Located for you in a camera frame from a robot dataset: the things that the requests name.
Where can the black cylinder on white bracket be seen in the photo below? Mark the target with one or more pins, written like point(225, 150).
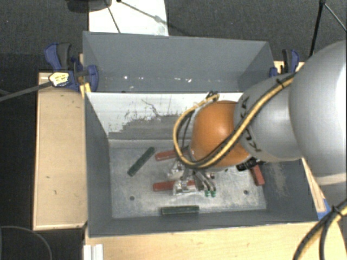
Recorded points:
point(245, 165)

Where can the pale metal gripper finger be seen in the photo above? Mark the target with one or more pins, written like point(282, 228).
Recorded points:
point(182, 188)
point(174, 171)

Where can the dark green flat block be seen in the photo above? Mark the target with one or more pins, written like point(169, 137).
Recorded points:
point(141, 161)
point(180, 210)

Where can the grey metal bin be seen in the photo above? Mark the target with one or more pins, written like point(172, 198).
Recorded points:
point(151, 64)

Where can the pale wood board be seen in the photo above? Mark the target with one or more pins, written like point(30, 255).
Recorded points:
point(59, 150)

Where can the red-brown flat block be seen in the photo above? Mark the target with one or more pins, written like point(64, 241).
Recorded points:
point(162, 185)
point(258, 176)
point(165, 155)

